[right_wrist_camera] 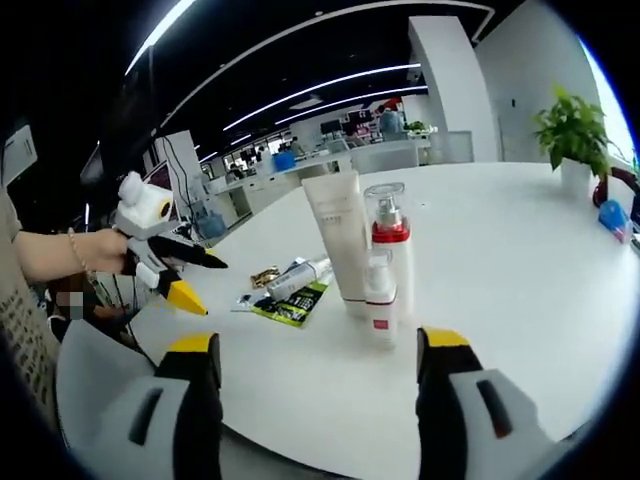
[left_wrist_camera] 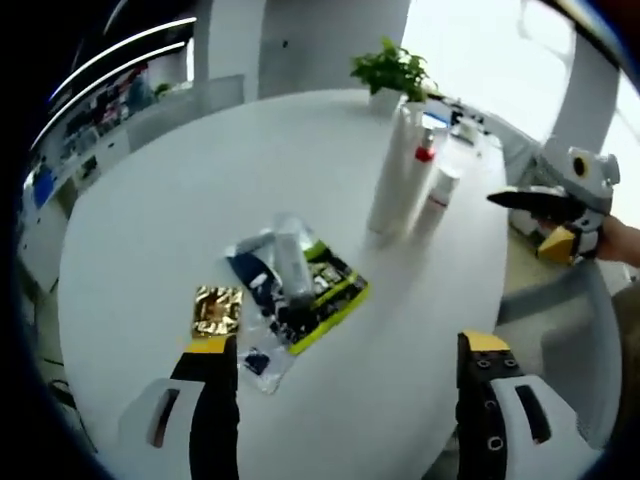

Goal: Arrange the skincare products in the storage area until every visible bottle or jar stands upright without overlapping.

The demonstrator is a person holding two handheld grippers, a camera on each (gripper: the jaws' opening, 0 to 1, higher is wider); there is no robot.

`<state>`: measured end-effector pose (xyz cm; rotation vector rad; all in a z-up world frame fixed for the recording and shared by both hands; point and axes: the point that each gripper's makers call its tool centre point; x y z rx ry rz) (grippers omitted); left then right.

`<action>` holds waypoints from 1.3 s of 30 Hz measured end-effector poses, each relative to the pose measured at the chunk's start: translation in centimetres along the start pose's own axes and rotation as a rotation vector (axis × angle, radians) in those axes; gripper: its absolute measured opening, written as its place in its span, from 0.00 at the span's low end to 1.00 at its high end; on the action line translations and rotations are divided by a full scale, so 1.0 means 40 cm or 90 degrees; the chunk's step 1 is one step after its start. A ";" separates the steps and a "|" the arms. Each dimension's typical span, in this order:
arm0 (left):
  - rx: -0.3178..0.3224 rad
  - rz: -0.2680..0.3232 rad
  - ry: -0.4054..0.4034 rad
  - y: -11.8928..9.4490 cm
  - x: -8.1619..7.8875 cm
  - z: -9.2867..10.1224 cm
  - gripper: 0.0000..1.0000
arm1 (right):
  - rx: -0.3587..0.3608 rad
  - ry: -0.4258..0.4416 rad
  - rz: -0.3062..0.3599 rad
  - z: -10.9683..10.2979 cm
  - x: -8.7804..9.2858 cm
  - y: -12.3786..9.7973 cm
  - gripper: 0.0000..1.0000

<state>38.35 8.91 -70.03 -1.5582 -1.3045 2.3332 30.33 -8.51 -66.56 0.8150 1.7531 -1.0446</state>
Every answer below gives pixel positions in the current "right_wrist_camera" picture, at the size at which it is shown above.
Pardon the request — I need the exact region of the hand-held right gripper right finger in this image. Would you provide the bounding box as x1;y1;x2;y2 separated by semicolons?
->
415;325;561;480

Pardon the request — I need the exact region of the white hanging panel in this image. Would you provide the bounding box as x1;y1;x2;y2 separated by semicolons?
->
0;124;40;189

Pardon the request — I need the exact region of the person's left hand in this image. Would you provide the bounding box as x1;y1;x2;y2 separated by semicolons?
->
81;226;133;276

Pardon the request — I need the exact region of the blue water jug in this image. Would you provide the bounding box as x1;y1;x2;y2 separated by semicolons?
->
196;211;227;247

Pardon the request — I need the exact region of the person's beige printed shirt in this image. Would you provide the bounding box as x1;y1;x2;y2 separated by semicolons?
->
0;188;62;432

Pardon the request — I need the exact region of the long curved ceiling light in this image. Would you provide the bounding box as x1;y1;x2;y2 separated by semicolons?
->
123;0;197;77

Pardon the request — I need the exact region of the gold foil skincare sachet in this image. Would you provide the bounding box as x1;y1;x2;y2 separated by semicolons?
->
249;265;281;291

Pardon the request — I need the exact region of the green black skincare sachet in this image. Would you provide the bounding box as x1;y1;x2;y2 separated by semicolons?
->
249;279;334;332

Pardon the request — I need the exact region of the blue plastic object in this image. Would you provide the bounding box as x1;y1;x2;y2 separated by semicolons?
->
597;199;634;245

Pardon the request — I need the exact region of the red collared white pump bottle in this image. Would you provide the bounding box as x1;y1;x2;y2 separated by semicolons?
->
363;181;417;322

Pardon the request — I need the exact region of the white skincare tube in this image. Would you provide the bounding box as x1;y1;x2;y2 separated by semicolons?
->
300;169;374;320

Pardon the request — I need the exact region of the beaded bracelet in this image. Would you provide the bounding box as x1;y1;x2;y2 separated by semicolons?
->
66;227;99;282

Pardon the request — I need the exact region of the ceiling light strip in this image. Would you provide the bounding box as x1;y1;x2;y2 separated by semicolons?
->
274;85;430;127
222;63;422;132

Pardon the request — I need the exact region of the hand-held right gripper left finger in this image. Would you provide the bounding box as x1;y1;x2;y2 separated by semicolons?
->
64;332;224;480

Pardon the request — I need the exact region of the small white pump bottle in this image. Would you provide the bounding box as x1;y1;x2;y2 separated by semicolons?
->
266;254;335;302
363;251;400;352

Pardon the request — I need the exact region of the white office counter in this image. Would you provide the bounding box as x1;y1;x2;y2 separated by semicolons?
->
203;130;474;237

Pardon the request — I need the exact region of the small clear skincare sachet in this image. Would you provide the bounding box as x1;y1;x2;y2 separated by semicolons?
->
233;293;262;315

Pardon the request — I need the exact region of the green potted plant white pot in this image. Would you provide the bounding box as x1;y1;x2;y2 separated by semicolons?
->
531;83;615;195

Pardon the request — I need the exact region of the dark red pot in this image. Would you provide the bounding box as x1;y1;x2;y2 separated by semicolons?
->
591;167;640;210

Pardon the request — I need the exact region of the grey office chair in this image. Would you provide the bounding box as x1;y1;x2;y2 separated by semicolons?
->
53;318;159;451

